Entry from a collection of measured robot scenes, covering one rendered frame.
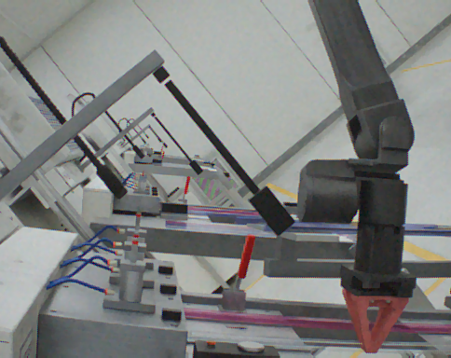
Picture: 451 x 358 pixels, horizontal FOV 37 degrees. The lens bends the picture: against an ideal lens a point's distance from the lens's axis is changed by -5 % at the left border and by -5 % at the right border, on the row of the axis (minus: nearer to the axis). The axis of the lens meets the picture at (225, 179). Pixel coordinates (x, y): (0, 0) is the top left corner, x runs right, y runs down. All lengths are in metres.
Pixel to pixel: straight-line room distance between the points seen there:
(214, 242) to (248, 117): 6.73
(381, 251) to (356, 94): 0.18
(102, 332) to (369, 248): 0.33
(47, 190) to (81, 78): 6.75
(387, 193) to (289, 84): 7.78
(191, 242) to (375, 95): 1.02
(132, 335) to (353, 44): 0.43
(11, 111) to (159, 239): 0.52
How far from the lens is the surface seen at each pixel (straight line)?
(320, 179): 0.79
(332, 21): 0.85
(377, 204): 0.80
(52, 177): 1.71
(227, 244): 1.76
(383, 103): 0.82
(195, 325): 0.87
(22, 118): 1.87
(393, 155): 0.80
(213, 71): 8.44
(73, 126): 0.65
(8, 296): 0.59
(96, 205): 1.94
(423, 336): 0.97
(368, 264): 0.81
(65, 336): 0.63
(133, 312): 0.66
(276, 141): 8.51
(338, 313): 1.03
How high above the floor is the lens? 1.29
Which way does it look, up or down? 7 degrees down
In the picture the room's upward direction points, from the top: 39 degrees counter-clockwise
